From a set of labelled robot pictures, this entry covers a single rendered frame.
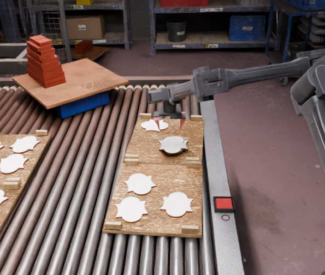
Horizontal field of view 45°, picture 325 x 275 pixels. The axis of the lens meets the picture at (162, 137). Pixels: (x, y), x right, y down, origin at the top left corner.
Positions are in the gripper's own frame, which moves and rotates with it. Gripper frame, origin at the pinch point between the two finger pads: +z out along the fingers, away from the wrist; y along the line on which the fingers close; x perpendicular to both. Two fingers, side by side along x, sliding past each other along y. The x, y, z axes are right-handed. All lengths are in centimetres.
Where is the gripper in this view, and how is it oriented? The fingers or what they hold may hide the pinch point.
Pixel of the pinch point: (169, 127)
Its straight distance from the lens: 181.0
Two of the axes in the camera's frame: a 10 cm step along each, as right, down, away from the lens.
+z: 0.1, 8.4, 5.4
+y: 10.0, -0.3, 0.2
